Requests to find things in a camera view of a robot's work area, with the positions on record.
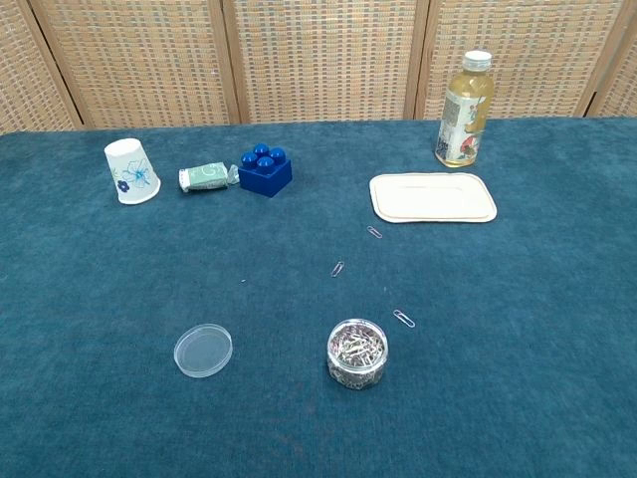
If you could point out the silver paperclip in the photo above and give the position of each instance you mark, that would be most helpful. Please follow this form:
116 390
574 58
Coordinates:
374 232
338 269
403 318

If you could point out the clear jar of paperclips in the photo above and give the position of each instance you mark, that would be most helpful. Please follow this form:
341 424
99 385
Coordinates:
357 356

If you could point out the blue toy building block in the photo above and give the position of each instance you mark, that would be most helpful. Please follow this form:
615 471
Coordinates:
264 176

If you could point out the cream rectangular tray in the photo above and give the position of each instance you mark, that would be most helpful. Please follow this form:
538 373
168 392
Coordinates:
433 199

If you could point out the green wrapped candy packet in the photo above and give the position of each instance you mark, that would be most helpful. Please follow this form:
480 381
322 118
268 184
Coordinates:
201 176

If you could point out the clear round plastic lid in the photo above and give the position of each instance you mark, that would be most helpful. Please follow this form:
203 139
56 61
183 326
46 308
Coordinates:
203 351

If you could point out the blue table cloth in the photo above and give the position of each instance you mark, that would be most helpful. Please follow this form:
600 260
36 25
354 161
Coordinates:
149 279

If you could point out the woven folding screen panel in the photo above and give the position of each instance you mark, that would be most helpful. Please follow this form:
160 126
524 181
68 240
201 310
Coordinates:
323 60
622 79
149 60
25 74
537 50

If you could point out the yellow tea bottle white cap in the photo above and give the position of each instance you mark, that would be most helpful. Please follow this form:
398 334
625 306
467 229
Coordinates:
465 119

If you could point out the white paper cup blue flower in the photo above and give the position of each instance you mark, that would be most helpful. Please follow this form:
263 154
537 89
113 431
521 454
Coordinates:
132 171

